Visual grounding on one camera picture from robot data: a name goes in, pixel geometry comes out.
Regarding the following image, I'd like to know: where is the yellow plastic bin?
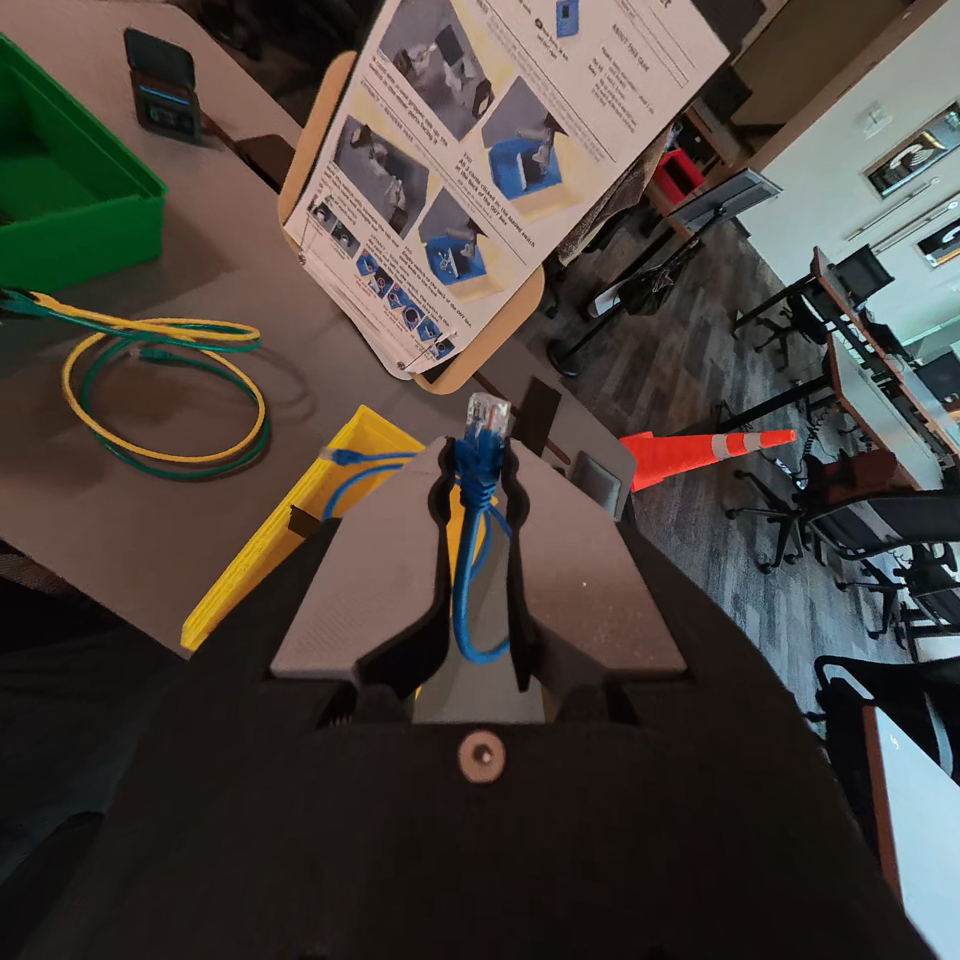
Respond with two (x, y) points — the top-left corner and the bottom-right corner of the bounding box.
(180, 405), (500, 654)

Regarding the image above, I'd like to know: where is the grey flat plate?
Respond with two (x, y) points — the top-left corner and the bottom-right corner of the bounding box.
(570, 450), (631, 519)

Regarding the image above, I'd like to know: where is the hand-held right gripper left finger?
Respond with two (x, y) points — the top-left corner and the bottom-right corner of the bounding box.
(270, 437), (457, 687)

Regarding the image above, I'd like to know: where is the orange traffic cone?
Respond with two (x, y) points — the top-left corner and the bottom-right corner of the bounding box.
(618, 429), (798, 494)

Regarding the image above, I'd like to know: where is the green ethernet cable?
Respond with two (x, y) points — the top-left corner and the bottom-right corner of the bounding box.
(0, 288), (270, 481)

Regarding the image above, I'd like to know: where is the yellow ethernet cable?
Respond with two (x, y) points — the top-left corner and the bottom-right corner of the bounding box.
(30, 292), (267, 462)

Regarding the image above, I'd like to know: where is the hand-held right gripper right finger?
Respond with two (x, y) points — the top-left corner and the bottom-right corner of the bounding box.
(498, 439), (689, 693)

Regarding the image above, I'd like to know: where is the printed instruction sheet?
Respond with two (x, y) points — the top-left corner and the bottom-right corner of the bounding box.
(283, 0), (732, 374)

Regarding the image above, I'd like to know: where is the framed wall picture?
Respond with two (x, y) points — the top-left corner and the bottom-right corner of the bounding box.
(916, 217), (960, 269)
(862, 101), (960, 200)

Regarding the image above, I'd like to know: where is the white desk with brown edge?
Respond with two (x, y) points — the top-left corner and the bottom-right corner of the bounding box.
(862, 705), (960, 954)

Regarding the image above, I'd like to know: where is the red box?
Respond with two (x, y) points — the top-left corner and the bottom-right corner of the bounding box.
(651, 148), (708, 207)

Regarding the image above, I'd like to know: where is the small black device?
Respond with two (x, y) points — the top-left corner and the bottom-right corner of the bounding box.
(123, 28), (204, 146)

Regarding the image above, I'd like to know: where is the brown edged desk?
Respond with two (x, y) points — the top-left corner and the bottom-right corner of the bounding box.
(810, 247), (960, 489)

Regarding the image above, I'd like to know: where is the black office chair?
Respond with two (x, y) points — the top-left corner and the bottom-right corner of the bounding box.
(726, 450), (960, 579)

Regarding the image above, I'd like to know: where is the green plastic bin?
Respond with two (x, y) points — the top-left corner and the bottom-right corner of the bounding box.
(0, 33), (168, 294)

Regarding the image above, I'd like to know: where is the black stand with panel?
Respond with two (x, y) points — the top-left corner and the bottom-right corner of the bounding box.
(547, 168), (783, 378)

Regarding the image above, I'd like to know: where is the blue ethernet cable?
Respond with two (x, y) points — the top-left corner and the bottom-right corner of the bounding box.
(321, 392), (519, 666)

